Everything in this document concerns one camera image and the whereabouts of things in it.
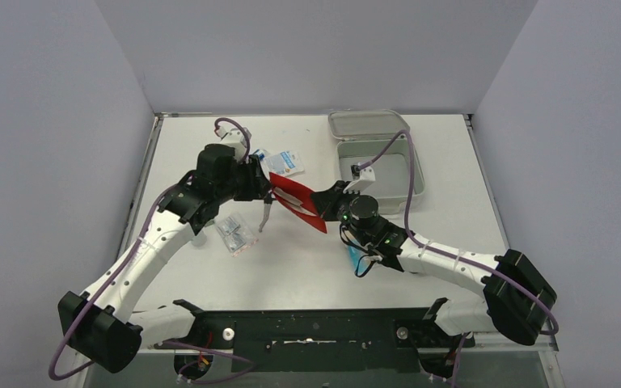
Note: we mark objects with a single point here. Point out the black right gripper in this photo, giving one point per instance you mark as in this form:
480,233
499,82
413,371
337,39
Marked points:
327,201

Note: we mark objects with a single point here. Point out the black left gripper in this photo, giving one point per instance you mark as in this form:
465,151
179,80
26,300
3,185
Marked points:
263,182

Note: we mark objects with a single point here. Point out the red first aid pouch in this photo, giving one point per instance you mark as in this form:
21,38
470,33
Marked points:
296,197

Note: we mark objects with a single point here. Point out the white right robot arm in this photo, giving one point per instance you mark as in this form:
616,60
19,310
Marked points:
514,298

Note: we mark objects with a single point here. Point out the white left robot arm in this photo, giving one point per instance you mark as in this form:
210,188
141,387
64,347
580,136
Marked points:
97,322

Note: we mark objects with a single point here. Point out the small white blue tube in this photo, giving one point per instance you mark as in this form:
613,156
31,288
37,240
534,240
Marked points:
261,154

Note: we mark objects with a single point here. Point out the blue mask packet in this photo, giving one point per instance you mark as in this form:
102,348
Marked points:
355,259

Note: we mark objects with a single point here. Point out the white blue label packet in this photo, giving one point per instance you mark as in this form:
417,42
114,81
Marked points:
285,163

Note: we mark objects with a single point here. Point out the clear bag of wipes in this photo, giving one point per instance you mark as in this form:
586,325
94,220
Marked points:
235,233

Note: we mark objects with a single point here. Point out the white plastic bottle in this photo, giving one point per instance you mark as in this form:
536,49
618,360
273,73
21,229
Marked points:
199,240

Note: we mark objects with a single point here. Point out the grey open storage box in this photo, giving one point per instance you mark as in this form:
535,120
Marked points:
361,136

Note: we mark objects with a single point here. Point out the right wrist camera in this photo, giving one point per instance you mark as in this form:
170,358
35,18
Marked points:
363,177

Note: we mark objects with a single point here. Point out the black handled scissors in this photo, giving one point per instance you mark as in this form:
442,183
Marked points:
268,201

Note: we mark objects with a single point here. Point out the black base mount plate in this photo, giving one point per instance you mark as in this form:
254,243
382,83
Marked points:
404,340

